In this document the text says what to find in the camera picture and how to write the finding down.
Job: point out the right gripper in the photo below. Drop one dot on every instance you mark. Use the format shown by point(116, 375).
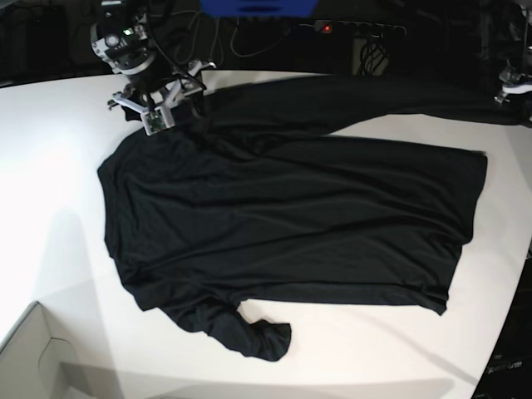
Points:
point(153, 102)

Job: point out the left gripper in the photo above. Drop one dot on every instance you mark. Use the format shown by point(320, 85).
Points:
point(515, 81)

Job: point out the black t-shirt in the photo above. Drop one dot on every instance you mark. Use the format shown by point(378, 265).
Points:
point(264, 199)

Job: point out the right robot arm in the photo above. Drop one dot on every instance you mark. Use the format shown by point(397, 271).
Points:
point(124, 38)

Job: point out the blue bin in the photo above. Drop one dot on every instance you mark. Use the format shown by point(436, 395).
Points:
point(259, 8)

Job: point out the black power strip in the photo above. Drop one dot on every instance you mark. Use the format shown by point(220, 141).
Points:
point(360, 29)

